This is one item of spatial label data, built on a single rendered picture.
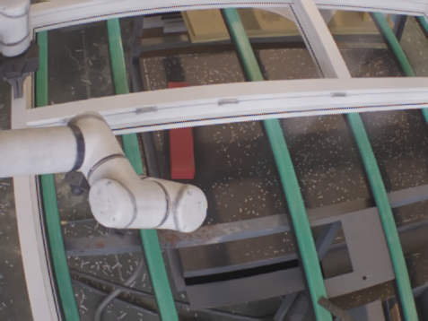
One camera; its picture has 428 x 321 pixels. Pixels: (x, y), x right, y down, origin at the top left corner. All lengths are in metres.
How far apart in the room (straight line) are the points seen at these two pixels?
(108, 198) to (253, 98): 0.61
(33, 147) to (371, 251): 0.85
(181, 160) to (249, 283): 0.39
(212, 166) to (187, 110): 0.33
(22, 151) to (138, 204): 0.24
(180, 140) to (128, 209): 0.80
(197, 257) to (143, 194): 0.63
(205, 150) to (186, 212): 0.74
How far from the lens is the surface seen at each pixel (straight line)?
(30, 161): 1.26
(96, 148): 1.33
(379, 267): 1.68
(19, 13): 1.50
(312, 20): 2.01
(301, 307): 2.04
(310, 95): 1.82
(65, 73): 3.05
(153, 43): 2.30
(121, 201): 1.26
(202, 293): 1.88
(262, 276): 1.93
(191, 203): 1.35
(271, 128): 1.80
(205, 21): 2.35
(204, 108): 1.76
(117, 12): 2.03
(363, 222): 1.72
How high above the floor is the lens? 2.27
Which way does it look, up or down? 54 degrees down
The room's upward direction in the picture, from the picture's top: 9 degrees clockwise
